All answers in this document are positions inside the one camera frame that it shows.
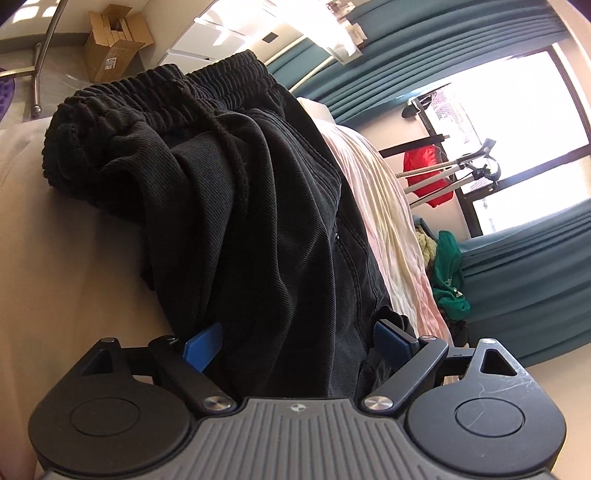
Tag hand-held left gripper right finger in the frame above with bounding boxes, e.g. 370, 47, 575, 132
362, 319, 527, 414

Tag black pants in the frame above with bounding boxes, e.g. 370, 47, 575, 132
42, 51, 416, 400

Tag garment steamer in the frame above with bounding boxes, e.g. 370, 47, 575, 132
394, 138, 502, 208

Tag purple cushion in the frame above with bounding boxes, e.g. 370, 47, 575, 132
0, 68, 20, 112

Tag metal chair leg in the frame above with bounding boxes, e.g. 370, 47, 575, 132
0, 0, 70, 116

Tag cardboard box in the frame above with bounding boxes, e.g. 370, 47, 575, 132
83, 4, 155, 84

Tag dark clothes pile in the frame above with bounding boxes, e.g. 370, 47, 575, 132
448, 318, 469, 347

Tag black framed window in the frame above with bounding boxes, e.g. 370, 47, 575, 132
411, 44, 591, 238

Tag black clothes rack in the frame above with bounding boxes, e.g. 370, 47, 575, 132
379, 83, 451, 158

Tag red garment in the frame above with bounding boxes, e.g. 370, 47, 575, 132
403, 144, 455, 208

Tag pastel bed sheet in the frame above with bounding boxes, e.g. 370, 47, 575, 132
0, 95, 452, 480

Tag white drawer chest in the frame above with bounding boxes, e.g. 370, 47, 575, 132
159, 9, 296, 70

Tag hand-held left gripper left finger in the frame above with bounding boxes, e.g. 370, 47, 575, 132
79, 322, 237, 416

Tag green garment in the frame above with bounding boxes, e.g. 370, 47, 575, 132
431, 230, 472, 321

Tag yellow knitted garment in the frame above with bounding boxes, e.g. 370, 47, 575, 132
413, 217, 438, 266

